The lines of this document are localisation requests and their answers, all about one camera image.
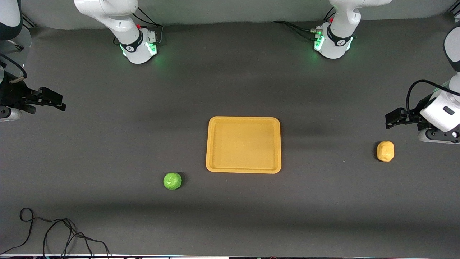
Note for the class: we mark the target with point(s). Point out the green apple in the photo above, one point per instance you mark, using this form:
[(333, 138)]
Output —
[(172, 181)]

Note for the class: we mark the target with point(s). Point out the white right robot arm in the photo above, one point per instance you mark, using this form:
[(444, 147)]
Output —
[(118, 21)]

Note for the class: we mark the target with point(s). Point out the dark grey table mat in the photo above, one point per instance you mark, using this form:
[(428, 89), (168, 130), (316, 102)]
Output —
[(107, 144)]

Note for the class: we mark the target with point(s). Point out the yellow plastic tray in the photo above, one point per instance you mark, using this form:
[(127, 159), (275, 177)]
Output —
[(244, 145)]

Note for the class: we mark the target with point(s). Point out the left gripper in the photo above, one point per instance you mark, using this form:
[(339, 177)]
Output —
[(412, 116)]

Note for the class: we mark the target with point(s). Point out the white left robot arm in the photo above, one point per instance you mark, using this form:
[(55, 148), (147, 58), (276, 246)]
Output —
[(341, 21)]

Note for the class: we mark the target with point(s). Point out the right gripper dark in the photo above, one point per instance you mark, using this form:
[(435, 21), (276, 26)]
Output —
[(14, 95)]

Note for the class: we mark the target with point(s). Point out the yellow potato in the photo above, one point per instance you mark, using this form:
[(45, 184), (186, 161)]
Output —
[(385, 151)]

